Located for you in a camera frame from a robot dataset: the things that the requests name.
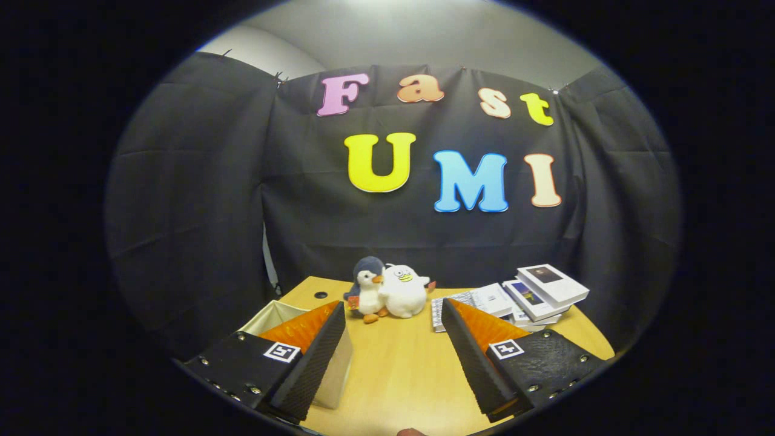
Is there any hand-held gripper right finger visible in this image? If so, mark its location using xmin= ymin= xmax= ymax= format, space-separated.
xmin=440 ymin=297 xmax=608 ymax=423

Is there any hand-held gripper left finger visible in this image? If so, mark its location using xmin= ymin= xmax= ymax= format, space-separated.
xmin=182 ymin=300 xmax=347 ymax=424

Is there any beige fabric storage box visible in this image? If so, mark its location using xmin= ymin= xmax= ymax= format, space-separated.
xmin=239 ymin=300 xmax=354 ymax=409

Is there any grey patterned cover book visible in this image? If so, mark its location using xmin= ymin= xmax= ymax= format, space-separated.
xmin=431 ymin=283 xmax=514 ymax=333

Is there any white paperback book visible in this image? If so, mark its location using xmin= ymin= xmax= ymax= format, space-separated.
xmin=512 ymin=308 xmax=564 ymax=328

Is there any grey penguin plush toy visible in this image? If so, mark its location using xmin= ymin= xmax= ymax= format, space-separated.
xmin=343 ymin=256 xmax=389 ymax=325

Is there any white duck plush toy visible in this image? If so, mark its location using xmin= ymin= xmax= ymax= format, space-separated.
xmin=378 ymin=263 xmax=437 ymax=319

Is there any white book with dark picture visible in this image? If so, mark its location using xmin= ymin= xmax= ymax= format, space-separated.
xmin=516 ymin=263 xmax=590 ymax=308

